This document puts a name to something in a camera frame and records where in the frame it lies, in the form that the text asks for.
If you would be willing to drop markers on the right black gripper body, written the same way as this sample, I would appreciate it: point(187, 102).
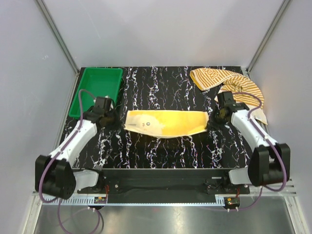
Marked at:
point(216, 116)

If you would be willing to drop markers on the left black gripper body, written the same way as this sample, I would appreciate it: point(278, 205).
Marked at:
point(111, 120)

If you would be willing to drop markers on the yellow orange striped towel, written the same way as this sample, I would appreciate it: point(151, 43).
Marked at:
point(246, 90)

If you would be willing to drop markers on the yellow cream towel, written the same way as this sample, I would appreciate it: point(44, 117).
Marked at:
point(166, 123)

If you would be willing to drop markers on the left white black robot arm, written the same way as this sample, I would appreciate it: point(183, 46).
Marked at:
point(54, 176)

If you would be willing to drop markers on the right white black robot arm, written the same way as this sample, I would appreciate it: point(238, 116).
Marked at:
point(269, 165)

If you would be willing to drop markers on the green plastic tray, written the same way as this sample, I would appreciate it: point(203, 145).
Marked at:
point(100, 82)

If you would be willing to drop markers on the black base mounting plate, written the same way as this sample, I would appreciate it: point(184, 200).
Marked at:
point(165, 182)

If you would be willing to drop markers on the left small controller board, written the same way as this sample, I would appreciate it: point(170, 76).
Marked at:
point(100, 200)

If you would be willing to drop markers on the small controller board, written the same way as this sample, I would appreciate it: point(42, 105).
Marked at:
point(100, 200)
point(232, 201)

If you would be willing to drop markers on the right small controller board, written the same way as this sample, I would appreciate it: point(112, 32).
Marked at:
point(232, 201)

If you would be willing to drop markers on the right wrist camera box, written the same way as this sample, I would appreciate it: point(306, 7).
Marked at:
point(225, 99)

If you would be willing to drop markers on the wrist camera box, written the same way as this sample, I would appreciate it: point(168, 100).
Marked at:
point(103, 104)
point(225, 99)

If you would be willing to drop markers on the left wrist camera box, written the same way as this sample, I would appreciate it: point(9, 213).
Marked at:
point(103, 104)

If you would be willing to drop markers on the slotted aluminium cable duct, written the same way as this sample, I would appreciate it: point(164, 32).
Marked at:
point(115, 200)

